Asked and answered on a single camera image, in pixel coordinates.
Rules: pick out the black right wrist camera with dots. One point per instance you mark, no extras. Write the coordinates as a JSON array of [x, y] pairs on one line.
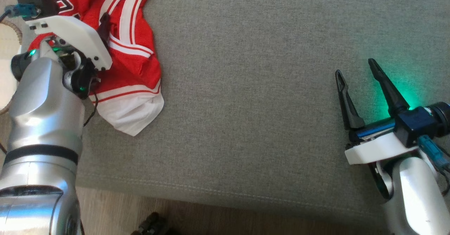
[[415, 124]]

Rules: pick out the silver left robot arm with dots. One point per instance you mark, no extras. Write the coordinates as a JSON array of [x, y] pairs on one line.
[[42, 129]]

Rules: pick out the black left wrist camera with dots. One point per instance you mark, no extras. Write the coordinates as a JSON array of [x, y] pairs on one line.
[[37, 1]]

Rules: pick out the grey sofa seat cushion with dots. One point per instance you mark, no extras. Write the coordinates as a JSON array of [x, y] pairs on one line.
[[263, 105]]

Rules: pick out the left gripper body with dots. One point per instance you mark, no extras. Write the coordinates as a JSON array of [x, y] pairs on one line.
[[77, 38]]

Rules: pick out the red white basketball jersey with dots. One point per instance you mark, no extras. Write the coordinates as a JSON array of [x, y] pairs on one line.
[[130, 63]]

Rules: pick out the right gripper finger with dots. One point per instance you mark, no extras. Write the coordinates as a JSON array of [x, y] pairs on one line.
[[348, 105], [388, 87]]

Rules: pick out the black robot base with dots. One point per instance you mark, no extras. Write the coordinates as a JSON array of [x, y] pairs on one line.
[[153, 224]]

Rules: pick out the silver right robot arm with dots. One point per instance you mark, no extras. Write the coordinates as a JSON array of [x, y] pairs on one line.
[[415, 196]]

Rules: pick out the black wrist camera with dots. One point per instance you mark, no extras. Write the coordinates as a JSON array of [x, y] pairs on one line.
[[37, 1], [415, 124]]

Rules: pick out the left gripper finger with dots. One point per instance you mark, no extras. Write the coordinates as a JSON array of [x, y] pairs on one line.
[[104, 27]]

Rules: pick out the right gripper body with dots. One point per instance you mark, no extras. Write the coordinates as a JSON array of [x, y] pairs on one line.
[[372, 147]]

